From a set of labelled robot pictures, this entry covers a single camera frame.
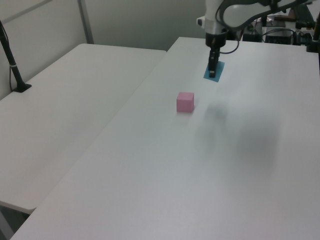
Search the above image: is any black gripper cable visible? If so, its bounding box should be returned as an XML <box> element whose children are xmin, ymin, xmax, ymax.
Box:
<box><xmin>215</xmin><ymin>0</ymin><xmax>241</xmax><ymax>55</ymax></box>

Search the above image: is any pink cube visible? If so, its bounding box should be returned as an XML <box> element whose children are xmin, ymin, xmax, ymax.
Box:
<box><xmin>176</xmin><ymin>91</ymin><xmax>195</xmax><ymax>113</ymax></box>

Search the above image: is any black pole with clamp base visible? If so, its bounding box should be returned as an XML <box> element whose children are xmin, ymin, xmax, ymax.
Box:
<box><xmin>0</xmin><ymin>19</ymin><xmax>33</xmax><ymax>94</ymax></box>

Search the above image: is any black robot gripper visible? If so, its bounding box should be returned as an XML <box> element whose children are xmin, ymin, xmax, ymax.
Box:
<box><xmin>205</xmin><ymin>28</ymin><xmax>228</xmax><ymax>78</ymax></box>

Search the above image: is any grey metal partition post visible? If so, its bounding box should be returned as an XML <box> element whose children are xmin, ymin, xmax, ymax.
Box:
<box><xmin>76</xmin><ymin>0</ymin><xmax>95</xmax><ymax>45</ymax></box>

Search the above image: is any blue block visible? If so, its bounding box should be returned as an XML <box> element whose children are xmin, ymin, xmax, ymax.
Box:
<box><xmin>202</xmin><ymin>60</ymin><xmax>226</xmax><ymax>83</ymax></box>

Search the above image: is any black camera device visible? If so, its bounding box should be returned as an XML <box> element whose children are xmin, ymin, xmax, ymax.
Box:
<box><xmin>294</xmin><ymin>20</ymin><xmax>314</xmax><ymax>30</ymax></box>

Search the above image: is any white adjoining table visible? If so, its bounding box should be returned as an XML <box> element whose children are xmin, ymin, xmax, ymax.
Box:
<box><xmin>0</xmin><ymin>43</ymin><xmax>168</xmax><ymax>215</ymax></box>

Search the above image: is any black electronics box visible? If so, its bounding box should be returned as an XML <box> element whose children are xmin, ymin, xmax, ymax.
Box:
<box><xmin>264</xmin><ymin>28</ymin><xmax>295</xmax><ymax>45</ymax></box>

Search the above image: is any black clamp camera mount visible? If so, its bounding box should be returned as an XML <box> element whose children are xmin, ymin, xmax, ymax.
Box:
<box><xmin>305</xmin><ymin>13</ymin><xmax>320</xmax><ymax>54</ymax></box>

